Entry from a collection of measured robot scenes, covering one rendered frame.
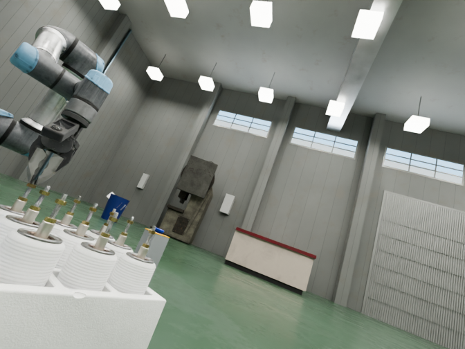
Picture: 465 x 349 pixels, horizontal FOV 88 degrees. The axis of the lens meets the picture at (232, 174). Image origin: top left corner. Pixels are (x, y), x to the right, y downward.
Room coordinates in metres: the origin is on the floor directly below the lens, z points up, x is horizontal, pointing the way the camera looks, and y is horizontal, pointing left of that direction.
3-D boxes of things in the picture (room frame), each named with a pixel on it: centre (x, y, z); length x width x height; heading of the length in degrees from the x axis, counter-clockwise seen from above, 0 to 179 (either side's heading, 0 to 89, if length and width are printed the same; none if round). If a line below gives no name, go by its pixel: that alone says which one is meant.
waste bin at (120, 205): (4.99, 1.96, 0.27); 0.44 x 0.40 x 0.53; 127
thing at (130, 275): (0.69, 0.15, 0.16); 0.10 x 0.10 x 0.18
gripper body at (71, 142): (0.68, 0.49, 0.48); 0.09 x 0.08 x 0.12; 22
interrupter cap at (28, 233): (0.51, 0.30, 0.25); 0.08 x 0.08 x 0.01
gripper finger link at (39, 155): (0.67, 0.51, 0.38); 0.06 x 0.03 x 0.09; 22
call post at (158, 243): (0.95, 0.18, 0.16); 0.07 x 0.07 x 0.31; 49
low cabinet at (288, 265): (6.23, -1.66, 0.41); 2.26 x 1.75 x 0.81; 164
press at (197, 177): (7.57, 1.01, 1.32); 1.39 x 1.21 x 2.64; 74
